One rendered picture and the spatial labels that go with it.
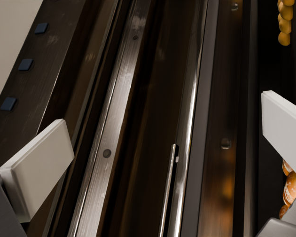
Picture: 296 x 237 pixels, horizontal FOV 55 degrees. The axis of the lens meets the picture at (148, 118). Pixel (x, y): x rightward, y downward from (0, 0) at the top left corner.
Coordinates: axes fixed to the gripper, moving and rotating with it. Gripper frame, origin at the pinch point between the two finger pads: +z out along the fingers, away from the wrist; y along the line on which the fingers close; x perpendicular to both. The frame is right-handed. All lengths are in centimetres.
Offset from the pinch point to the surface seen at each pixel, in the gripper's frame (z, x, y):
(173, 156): 30.1, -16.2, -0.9
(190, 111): 30.9, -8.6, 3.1
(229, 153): 37.1, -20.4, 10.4
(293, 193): 59, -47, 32
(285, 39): 139, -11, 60
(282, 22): 136, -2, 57
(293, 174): 63, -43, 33
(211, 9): 46.3, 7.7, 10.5
